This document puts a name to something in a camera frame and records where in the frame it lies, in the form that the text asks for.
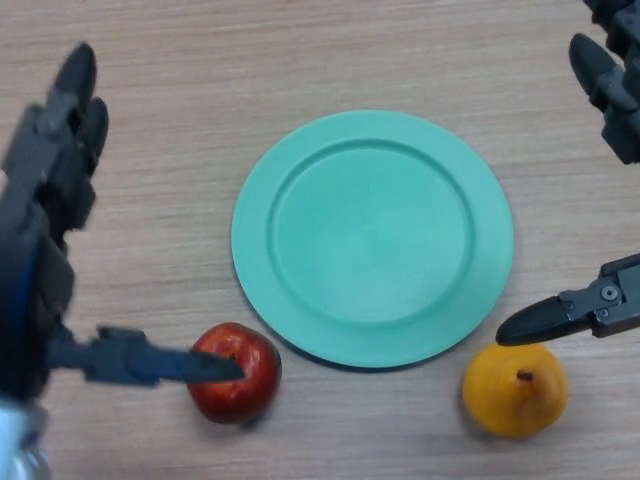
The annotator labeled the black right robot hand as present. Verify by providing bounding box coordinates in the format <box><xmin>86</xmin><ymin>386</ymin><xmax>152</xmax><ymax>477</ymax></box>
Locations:
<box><xmin>494</xmin><ymin>0</ymin><xmax>640</xmax><ymax>347</ymax></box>

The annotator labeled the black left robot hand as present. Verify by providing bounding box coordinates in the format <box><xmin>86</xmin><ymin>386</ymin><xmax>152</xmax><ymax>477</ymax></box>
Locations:
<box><xmin>0</xmin><ymin>42</ymin><xmax>246</xmax><ymax>404</ymax></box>

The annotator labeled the red apple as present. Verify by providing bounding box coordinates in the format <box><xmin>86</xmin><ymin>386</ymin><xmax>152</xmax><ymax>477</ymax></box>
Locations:
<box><xmin>188</xmin><ymin>322</ymin><xmax>283</xmax><ymax>425</ymax></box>

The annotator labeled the green round plate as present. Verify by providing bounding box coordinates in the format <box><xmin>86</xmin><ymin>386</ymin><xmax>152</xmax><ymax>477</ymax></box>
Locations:
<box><xmin>230</xmin><ymin>108</ymin><xmax>515</xmax><ymax>372</ymax></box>

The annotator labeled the yellow pear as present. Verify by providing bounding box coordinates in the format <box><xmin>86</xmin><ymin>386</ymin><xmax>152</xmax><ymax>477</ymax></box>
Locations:
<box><xmin>462</xmin><ymin>342</ymin><xmax>570</xmax><ymax>440</ymax></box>

